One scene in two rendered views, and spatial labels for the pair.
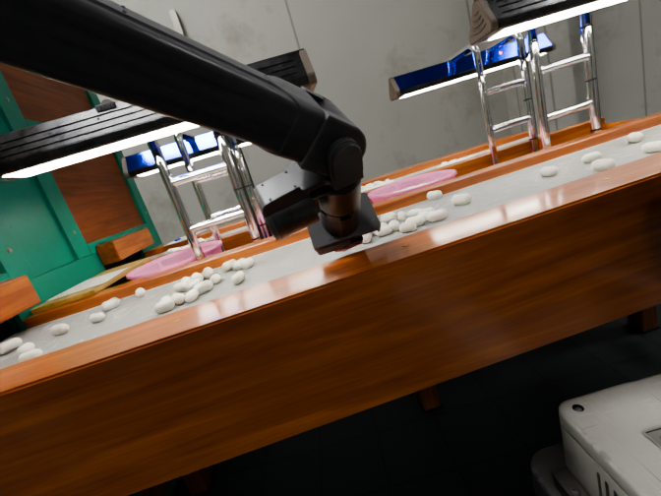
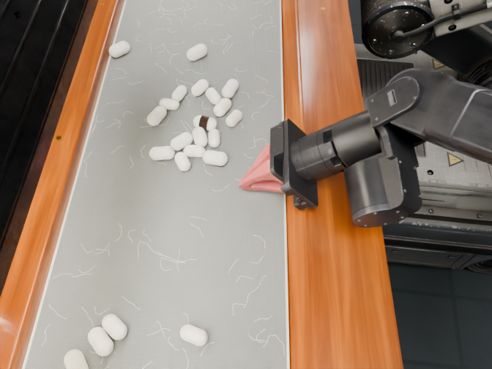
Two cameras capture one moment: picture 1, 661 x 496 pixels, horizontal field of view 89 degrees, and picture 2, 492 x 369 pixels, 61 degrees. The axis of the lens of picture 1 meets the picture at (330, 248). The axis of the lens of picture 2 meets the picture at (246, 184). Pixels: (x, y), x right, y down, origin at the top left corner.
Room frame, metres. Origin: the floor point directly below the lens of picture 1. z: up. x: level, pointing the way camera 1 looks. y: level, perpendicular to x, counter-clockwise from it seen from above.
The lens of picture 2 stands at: (0.53, 0.27, 1.25)
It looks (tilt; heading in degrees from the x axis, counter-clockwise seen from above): 59 degrees down; 275
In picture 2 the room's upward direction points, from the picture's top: straight up
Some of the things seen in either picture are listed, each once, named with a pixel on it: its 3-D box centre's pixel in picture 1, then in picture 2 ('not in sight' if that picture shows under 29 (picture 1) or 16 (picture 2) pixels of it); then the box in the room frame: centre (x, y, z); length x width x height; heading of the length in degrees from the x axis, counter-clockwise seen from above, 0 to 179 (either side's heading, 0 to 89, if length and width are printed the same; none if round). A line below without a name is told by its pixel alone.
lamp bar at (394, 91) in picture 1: (470, 65); not in sight; (1.31, -0.69, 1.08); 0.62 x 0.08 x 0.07; 94
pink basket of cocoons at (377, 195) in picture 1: (413, 197); not in sight; (1.01, -0.29, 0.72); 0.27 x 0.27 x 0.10
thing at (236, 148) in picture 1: (229, 192); not in sight; (1.17, 0.27, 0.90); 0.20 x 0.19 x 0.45; 94
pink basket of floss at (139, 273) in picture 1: (182, 272); not in sight; (0.96, 0.43, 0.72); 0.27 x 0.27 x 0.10
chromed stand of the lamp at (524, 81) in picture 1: (493, 110); not in sight; (1.23, -0.70, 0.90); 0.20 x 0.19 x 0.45; 94
